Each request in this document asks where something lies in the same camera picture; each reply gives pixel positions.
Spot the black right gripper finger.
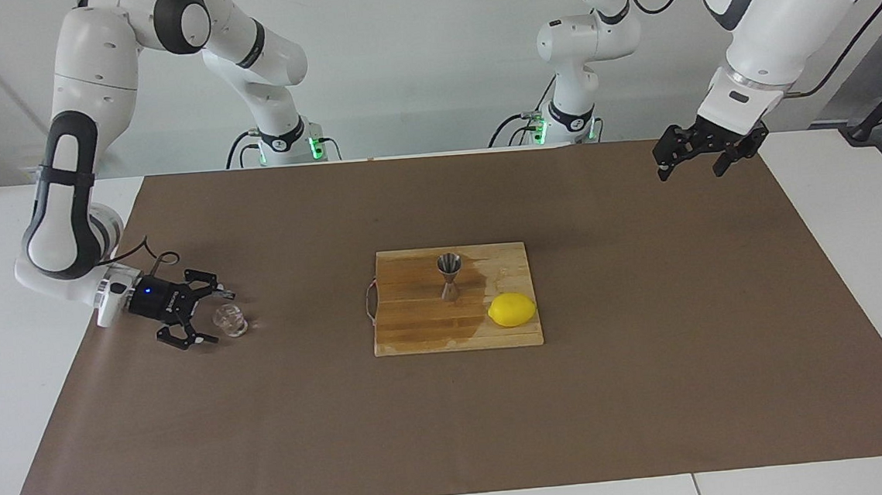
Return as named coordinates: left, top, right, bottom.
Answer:
left=153, top=306, right=221, bottom=353
left=181, top=266, right=239, bottom=305

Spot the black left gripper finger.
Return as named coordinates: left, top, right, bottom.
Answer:
left=650, top=124, right=697, bottom=183
left=711, top=136, right=764, bottom=178

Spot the small clear glass cup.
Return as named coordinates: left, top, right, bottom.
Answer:
left=212, top=302, right=251, bottom=340

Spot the steel double jigger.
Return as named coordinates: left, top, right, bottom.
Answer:
left=435, top=252, right=465, bottom=304

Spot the wooden cutting board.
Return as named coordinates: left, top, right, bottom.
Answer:
left=362, top=241, right=546, bottom=358

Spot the yellow lemon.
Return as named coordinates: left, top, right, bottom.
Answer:
left=486, top=290, right=539, bottom=329

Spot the brown table mat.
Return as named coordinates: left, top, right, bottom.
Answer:
left=0, top=123, right=882, bottom=495

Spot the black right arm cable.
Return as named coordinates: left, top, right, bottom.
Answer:
left=99, top=233, right=182, bottom=285

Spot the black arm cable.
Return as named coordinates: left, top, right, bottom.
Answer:
left=99, top=233, right=182, bottom=285
left=618, top=0, right=882, bottom=109

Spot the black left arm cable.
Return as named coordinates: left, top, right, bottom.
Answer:
left=618, top=0, right=882, bottom=109

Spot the black base cable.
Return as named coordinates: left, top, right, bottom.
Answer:
left=484, top=77, right=560, bottom=150
left=223, top=130, right=262, bottom=170

